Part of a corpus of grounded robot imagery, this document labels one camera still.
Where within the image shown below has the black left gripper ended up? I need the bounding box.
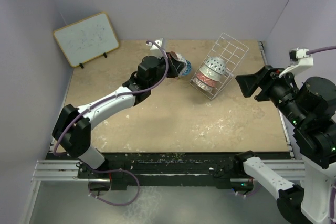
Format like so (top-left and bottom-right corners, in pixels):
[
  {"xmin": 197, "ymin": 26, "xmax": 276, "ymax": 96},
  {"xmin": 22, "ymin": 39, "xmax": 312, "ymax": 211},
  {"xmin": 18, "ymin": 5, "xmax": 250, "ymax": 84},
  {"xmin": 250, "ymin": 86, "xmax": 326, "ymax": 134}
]
[{"xmin": 148, "ymin": 52, "xmax": 185, "ymax": 89}]

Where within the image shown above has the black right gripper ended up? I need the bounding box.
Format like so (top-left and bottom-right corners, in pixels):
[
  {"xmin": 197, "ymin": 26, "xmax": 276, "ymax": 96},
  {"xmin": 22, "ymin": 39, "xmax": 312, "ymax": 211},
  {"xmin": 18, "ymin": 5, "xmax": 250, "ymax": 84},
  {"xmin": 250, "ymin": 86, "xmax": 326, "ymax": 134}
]
[{"xmin": 235, "ymin": 62, "xmax": 307, "ymax": 125}]

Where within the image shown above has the blue triangle pattern bowl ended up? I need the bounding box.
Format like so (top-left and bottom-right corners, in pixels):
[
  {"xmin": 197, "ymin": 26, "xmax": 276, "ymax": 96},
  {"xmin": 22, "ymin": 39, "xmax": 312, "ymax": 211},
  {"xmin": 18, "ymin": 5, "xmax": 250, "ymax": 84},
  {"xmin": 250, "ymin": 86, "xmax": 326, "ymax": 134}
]
[{"xmin": 179, "ymin": 60, "xmax": 192, "ymax": 77}]

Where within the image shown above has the white bowl maroon pattern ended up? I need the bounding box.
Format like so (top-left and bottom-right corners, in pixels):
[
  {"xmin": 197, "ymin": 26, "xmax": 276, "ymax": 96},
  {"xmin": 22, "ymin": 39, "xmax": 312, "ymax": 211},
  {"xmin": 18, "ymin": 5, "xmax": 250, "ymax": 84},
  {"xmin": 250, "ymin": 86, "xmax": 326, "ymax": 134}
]
[{"xmin": 195, "ymin": 82, "xmax": 213, "ymax": 93}]

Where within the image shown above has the blue floral pattern bowl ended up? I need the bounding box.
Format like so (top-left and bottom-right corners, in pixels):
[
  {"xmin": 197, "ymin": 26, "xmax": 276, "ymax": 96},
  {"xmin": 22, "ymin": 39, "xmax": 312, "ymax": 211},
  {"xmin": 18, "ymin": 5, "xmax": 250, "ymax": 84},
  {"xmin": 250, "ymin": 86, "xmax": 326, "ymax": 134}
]
[{"xmin": 205, "ymin": 57, "xmax": 226, "ymax": 75}]

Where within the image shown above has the orange floral pattern bowl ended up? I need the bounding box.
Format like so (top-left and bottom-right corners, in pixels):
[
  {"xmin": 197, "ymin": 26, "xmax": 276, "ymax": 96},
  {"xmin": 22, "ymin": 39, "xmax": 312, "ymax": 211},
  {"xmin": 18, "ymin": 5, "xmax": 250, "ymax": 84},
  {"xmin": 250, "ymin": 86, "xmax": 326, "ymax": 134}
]
[{"xmin": 196, "ymin": 72, "xmax": 217, "ymax": 88}]

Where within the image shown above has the red rimmed bowl underneath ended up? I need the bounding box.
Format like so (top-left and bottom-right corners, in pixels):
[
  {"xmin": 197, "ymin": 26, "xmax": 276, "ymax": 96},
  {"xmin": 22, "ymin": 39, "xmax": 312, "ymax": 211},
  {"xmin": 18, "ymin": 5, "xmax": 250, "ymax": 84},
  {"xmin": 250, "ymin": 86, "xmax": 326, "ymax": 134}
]
[{"xmin": 169, "ymin": 51, "xmax": 187, "ymax": 64}]

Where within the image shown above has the white bowl green pattern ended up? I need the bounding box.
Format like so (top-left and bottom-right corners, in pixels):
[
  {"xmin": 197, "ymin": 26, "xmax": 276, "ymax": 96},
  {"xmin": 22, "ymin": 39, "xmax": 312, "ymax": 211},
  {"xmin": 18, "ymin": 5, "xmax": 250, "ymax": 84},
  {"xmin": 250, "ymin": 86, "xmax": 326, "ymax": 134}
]
[{"xmin": 199, "ymin": 65, "xmax": 221, "ymax": 81}]

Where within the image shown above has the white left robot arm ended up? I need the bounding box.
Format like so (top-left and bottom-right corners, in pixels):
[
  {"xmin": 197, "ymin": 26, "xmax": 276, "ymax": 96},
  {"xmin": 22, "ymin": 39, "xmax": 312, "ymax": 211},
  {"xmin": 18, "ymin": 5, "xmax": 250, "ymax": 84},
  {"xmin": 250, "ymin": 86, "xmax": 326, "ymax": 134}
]
[{"xmin": 52, "ymin": 52, "xmax": 187, "ymax": 178}]

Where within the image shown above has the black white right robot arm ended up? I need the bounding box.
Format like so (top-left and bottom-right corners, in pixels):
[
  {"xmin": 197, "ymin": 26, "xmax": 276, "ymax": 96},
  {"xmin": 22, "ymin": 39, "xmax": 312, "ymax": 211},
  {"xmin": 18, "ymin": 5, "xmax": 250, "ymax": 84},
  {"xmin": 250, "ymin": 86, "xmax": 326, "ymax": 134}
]
[{"xmin": 233, "ymin": 66, "xmax": 335, "ymax": 223}]

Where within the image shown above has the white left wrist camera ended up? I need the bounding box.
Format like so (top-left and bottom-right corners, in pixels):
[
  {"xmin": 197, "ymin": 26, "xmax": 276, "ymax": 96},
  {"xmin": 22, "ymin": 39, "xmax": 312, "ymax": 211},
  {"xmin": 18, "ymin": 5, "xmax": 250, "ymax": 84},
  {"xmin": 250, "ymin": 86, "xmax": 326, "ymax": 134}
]
[{"xmin": 150, "ymin": 38, "xmax": 166, "ymax": 55}]

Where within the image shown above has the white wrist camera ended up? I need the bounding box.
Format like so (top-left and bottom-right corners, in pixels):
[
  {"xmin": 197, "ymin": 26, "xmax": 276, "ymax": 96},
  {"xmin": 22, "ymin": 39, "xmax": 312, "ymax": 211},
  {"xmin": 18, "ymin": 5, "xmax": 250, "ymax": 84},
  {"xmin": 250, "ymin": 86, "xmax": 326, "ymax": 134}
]
[
  {"xmin": 150, "ymin": 38, "xmax": 166, "ymax": 55},
  {"xmin": 279, "ymin": 47, "xmax": 313, "ymax": 78}
]

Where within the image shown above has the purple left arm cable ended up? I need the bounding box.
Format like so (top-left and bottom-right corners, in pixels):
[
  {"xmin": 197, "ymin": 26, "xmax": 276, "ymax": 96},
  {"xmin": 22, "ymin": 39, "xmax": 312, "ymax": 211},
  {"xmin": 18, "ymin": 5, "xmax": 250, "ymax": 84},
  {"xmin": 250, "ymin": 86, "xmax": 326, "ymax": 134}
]
[{"xmin": 52, "ymin": 40, "xmax": 169, "ymax": 206}]

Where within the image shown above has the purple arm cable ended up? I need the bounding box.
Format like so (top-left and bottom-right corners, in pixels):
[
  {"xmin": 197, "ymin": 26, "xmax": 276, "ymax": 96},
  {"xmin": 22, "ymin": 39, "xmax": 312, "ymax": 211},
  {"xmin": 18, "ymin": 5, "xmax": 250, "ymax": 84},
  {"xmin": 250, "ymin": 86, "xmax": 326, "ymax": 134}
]
[
  {"xmin": 52, "ymin": 40, "xmax": 169, "ymax": 206},
  {"xmin": 307, "ymin": 46, "xmax": 336, "ymax": 54}
]

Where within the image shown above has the white wire dish rack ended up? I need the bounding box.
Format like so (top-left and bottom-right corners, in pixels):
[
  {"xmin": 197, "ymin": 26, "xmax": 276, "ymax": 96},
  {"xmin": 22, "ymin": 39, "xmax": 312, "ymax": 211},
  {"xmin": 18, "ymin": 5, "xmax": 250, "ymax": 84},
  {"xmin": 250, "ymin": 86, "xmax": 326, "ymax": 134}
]
[{"xmin": 190, "ymin": 33, "xmax": 249, "ymax": 100}]

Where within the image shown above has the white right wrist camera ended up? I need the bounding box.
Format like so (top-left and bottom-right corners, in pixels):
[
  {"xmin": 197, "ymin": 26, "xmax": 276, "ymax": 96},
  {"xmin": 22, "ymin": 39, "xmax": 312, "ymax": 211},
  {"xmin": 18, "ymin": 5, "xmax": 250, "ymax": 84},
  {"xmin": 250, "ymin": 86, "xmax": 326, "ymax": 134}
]
[{"xmin": 279, "ymin": 47, "xmax": 313, "ymax": 78}]

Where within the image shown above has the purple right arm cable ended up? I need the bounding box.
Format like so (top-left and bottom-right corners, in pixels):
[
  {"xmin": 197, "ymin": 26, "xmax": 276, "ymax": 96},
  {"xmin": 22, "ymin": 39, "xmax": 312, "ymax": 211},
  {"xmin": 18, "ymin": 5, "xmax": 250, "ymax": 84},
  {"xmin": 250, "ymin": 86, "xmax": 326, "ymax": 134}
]
[{"xmin": 307, "ymin": 46, "xmax": 336, "ymax": 54}]

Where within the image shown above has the small whiteboard yellow frame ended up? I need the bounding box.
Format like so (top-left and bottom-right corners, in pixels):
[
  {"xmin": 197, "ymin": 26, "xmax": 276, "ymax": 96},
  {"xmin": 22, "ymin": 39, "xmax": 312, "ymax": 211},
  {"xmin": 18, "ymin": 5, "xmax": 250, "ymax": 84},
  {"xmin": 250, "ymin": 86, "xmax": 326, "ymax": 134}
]
[{"xmin": 52, "ymin": 12, "xmax": 119, "ymax": 68}]

